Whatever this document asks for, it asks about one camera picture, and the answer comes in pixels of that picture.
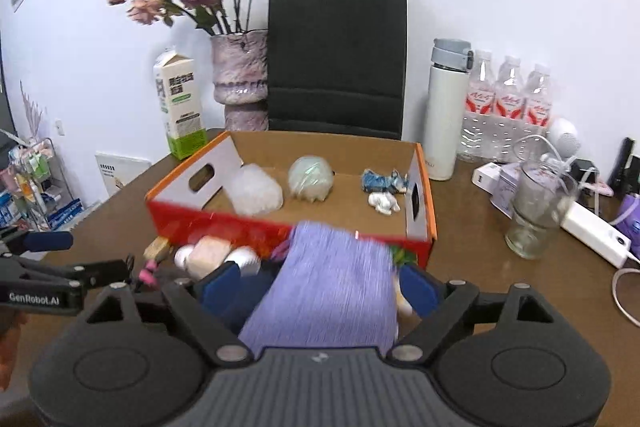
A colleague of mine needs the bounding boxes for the white charger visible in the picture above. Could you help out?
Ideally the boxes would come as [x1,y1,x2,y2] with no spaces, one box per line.
[472,162,516,190]

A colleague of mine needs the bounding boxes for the small wooden block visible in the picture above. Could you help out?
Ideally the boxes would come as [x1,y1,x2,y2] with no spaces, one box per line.
[144,237,172,262]

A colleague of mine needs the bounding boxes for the orange cardboard box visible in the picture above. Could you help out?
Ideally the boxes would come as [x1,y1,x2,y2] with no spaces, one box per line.
[145,130,438,270]

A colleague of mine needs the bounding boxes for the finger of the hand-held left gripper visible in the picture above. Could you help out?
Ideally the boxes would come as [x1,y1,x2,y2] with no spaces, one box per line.
[0,229,75,258]
[0,257,136,292]

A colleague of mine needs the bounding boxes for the purple package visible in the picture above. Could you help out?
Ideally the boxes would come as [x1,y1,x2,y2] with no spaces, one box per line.
[615,194,640,260]

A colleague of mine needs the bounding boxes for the lavender box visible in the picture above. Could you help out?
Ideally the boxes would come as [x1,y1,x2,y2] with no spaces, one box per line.
[490,163,531,218]

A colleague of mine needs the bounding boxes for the white printed board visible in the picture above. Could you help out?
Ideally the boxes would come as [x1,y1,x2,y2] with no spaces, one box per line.
[95,152,151,198]

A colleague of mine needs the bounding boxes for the white round device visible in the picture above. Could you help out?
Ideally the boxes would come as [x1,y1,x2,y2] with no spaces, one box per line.
[547,118,582,158]

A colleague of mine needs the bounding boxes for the wire rack with packets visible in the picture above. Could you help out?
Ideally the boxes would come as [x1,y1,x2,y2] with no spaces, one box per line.
[0,137,83,233]

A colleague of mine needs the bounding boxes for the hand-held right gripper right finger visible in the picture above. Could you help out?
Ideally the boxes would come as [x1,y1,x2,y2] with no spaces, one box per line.
[387,263,556,368]

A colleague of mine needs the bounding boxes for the small white figurine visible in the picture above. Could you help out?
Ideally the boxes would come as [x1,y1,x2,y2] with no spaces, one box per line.
[367,192,402,214]

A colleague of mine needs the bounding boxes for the purple cloth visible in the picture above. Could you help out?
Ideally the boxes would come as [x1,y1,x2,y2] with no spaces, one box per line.
[239,221,401,353]

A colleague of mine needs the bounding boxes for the white thermos bottle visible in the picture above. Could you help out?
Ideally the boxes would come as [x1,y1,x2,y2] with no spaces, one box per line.
[425,38,473,182]

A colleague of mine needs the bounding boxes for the bubble wrap bundle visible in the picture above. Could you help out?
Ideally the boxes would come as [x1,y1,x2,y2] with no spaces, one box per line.
[225,163,285,215]

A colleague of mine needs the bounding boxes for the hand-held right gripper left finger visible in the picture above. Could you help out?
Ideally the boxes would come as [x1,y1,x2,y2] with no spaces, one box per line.
[85,262,256,368]

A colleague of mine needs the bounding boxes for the green wrapped ball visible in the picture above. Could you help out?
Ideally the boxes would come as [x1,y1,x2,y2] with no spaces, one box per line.
[287,155,335,202]

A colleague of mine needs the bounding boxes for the purple dried reeds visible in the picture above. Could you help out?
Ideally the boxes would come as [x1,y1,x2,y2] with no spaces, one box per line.
[20,82,46,142]

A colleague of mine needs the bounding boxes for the white and green milk carton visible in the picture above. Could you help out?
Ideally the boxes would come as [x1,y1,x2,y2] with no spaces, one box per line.
[152,47,208,160]

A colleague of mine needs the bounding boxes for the clear glass cup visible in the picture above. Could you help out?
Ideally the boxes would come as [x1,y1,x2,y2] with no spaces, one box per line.
[505,159,576,260]

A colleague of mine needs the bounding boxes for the clear water bottle red label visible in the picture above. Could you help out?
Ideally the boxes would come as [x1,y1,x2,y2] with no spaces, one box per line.
[522,63,553,128]
[457,49,497,162]
[495,55,524,125]

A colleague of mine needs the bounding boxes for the wooden desktop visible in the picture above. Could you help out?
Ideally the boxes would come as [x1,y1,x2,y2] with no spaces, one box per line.
[30,128,640,427]

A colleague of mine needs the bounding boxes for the black paper bag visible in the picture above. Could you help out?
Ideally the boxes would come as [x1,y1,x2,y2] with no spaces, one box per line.
[267,0,407,140]

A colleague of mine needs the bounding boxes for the purple mottled vase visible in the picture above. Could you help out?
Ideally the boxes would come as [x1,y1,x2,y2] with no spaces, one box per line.
[210,29,271,132]

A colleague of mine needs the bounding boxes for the black upright device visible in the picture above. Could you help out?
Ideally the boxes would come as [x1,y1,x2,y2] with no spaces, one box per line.
[607,137,636,195]

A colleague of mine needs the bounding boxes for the white and yellow plush toy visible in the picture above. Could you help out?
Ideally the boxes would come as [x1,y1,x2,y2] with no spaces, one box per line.
[175,237,416,314]

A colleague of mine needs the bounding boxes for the white charger cable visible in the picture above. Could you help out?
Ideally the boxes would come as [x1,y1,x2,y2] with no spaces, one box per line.
[510,134,601,208]

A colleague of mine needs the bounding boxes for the white power strip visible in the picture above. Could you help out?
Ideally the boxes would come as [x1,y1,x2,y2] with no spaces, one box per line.
[560,202,633,269]

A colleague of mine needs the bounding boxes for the dark panel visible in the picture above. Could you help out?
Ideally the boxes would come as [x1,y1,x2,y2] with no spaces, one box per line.
[0,72,16,142]

